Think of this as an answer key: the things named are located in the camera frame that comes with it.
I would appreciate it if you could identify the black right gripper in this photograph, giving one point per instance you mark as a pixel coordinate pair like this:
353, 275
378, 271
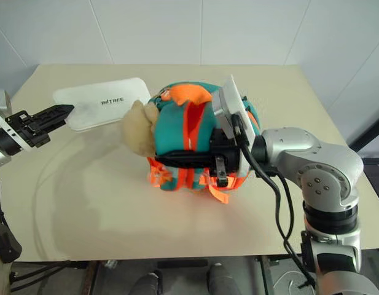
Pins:
226, 156

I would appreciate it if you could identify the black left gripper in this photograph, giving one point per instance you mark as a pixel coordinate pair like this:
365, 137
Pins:
31, 129

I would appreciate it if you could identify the orange and teal backpack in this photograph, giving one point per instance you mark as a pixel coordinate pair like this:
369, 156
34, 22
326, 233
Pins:
170, 132

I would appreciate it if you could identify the white rectangular box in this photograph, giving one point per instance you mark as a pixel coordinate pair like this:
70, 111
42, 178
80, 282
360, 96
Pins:
94, 92

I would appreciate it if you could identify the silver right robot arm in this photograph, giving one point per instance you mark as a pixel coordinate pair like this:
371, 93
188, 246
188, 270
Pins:
315, 159

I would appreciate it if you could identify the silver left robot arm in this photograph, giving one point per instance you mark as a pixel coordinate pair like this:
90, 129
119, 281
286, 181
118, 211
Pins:
0, 142

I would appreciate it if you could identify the beige plush toy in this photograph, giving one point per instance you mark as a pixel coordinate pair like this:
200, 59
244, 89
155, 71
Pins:
137, 132

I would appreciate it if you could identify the black bar under table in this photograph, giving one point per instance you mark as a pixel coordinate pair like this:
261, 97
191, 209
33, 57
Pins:
183, 264

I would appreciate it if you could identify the dark grey rounded shape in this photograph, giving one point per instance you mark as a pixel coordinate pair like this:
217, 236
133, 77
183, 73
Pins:
149, 284
221, 281

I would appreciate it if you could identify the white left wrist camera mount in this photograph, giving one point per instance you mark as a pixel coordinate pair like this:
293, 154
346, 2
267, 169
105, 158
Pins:
2, 106

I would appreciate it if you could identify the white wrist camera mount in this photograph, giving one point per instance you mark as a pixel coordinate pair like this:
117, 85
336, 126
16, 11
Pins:
235, 92
2, 106

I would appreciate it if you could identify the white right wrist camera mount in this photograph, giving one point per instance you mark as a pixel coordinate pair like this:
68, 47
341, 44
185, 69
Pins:
235, 92

